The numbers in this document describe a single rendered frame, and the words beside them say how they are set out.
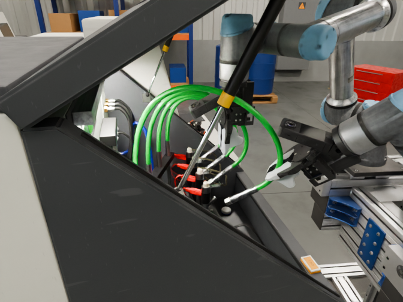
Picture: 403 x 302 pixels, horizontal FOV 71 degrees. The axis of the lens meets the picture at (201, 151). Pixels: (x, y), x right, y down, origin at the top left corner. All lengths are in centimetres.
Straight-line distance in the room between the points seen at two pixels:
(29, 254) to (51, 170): 14
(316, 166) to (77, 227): 48
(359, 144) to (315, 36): 24
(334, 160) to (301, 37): 28
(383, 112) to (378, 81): 429
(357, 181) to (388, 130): 71
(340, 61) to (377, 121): 59
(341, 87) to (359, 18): 41
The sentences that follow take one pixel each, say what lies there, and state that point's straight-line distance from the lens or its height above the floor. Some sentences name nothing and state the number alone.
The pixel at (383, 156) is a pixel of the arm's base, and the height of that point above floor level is 108.
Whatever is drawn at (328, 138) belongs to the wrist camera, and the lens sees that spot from 65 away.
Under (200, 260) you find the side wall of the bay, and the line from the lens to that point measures 52.
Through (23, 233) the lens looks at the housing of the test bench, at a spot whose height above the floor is 130.
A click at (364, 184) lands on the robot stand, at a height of 95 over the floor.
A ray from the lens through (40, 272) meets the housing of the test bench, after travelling 50.
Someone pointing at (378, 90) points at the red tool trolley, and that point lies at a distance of 491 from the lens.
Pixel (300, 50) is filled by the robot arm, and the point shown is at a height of 150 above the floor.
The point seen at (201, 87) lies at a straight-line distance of 65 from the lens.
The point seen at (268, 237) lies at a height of 88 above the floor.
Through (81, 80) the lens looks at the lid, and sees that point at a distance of 33.
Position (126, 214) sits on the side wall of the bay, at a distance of 43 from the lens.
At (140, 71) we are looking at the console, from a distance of 106.
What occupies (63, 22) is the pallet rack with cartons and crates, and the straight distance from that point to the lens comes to 632.
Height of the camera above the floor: 157
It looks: 26 degrees down
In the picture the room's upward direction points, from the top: 1 degrees clockwise
